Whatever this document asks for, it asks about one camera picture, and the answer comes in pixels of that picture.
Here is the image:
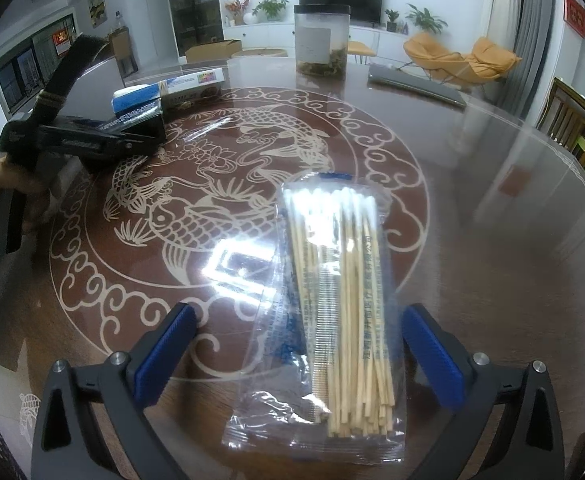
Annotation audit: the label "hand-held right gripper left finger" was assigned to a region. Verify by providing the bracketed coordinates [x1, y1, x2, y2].
[30, 301, 198, 480]

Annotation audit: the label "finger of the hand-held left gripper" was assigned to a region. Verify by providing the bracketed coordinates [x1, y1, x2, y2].
[60, 117, 123, 134]
[37, 124, 167, 160]

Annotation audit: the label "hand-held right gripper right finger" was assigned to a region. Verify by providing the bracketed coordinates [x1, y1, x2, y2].
[401, 304, 567, 480]

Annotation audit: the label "black carton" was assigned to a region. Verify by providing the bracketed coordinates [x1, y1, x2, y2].
[100, 109, 166, 143]

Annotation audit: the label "bag of cotton swabs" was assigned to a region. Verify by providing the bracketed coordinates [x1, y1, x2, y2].
[221, 171, 407, 463]

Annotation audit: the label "brown patterned wooden desktop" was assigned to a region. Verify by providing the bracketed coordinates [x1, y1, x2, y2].
[0, 52, 585, 480]

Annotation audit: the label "wooden dining chair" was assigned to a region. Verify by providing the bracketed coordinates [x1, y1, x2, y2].
[108, 27, 138, 86]

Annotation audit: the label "white printed carton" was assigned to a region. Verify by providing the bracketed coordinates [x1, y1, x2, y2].
[160, 70, 226, 111]

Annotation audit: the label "cardboard box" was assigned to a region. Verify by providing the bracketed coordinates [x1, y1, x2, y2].
[186, 39, 243, 63]

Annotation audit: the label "dark glass-door bookcase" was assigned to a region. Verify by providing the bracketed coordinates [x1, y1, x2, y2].
[165, 0, 223, 58]

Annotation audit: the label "red flowers in vase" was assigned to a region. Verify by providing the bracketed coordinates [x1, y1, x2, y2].
[225, 0, 252, 26]

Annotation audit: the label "white television cabinet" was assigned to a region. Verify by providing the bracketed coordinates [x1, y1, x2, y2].
[222, 22, 413, 61]

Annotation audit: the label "bushy green potted plant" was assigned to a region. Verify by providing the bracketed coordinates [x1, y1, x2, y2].
[252, 0, 289, 23]

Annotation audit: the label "clear jar with black lid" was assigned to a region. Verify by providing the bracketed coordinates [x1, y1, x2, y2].
[294, 4, 351, 79]

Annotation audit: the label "grey laptop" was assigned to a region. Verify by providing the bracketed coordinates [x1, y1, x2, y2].
[367, 62, 468, 107]

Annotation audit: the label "wooden slat chair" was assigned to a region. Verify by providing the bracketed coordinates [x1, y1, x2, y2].
[537, 77, 585, 171]

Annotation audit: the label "black television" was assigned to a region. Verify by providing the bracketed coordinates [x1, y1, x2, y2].
[299, 0, 384, 26]

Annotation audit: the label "yellow footstool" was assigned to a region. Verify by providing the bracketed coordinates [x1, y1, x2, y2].
[347, 40, 377, 61]

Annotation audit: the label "yellow lounge chair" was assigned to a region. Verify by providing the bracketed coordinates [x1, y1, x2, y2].
[403, 32, 523, 84]

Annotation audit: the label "grey curtain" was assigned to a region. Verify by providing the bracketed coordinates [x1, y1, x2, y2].
[515, 0, 556, 121]

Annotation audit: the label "broad-leaf potted plant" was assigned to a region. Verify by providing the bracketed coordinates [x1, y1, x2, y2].
[405, 4, 448, 36]

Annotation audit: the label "covered standing air conditioner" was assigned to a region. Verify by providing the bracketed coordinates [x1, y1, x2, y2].
[485, 0, 526, 56]

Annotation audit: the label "red wall calendar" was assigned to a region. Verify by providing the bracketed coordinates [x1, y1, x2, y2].
[52, 27, 76, 56]

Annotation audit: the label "red wall hanging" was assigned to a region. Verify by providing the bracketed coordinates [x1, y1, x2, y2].
[563, 0, 585, 38]

